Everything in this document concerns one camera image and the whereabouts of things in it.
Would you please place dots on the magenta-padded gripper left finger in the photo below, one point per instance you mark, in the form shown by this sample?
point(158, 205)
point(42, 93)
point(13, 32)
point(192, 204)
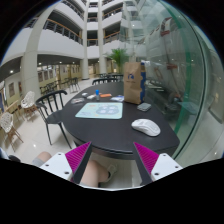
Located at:
point(59, 162)

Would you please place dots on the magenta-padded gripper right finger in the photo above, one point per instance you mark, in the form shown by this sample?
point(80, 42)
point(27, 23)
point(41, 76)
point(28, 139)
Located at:
point(164, 164)

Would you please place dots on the white perforated computer mouse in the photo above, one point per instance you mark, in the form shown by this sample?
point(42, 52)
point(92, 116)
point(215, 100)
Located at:
point(146, 127)

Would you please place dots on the light green printed mouse pad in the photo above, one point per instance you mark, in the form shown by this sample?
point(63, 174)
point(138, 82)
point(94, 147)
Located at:
point(100, 110)

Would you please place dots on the person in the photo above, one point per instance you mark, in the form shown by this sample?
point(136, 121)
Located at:
point(95, 171)

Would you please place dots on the black spindle-back chair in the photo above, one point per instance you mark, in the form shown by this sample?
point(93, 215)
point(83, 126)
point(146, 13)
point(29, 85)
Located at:
point(53, 117)
point(103, 80)

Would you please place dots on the small grey flat case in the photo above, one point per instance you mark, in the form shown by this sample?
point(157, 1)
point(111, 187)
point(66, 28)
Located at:
point(144, 107)

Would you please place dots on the clear plastic snack bag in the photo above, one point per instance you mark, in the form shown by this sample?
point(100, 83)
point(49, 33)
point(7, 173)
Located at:
point(77, 100)

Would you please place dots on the white lattice chair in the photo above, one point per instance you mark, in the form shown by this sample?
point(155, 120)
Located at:
point(6, 122)
point(28, 100)

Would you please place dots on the white oblong box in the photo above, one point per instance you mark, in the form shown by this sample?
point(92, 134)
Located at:
point(91, 97)

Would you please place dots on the small bottle with blue cap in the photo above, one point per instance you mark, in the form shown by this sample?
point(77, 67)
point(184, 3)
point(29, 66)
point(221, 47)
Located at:
point(97, 95)

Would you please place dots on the group of black chairs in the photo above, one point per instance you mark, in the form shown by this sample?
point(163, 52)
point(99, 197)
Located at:
point(71, 83)

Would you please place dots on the white and blue plastic packet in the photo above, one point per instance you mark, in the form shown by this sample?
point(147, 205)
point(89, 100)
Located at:
point(117, 98)

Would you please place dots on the brown paper bag blue print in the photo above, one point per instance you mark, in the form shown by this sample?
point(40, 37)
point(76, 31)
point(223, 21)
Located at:
point(132, 83)

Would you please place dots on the green potted palm plant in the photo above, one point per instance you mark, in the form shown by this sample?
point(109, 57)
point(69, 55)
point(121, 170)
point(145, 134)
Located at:
point(118, 56)

